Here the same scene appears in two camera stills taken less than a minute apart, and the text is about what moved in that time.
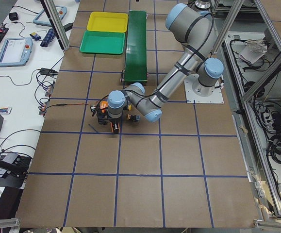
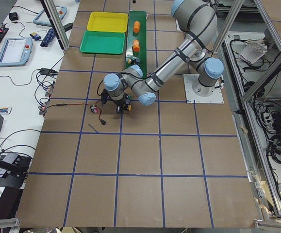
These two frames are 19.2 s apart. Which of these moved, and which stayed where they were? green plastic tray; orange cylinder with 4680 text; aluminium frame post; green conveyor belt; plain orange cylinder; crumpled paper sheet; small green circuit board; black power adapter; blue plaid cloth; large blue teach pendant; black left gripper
Moved: black left gripper; orange cylinder with 4680 text; plain orange cylinder
Stayed: black power adapter; crumpled paper sheet; green conveyor belt; small green circuit board; large blue teach pendant; green plastic tray; blue plaid cloth; aluminium frame post
